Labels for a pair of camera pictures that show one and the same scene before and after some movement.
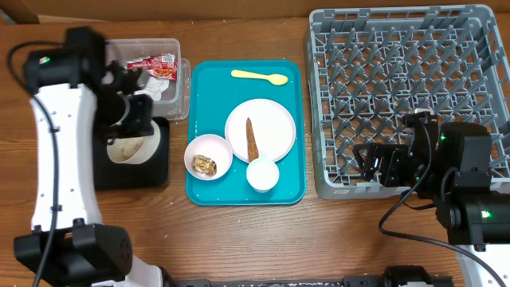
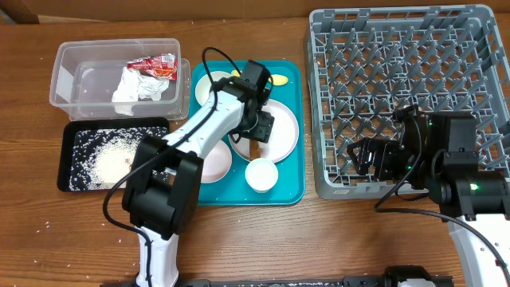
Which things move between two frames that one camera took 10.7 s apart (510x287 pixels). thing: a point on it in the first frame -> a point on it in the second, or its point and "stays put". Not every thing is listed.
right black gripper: (373, 151) stays put
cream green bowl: (135, 150) -> (204, 84)
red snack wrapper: (162, 66) stays put
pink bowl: (208, 157) stays put
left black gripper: (141, 126) -> (263, 132)
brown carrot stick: (253, 150) stays put
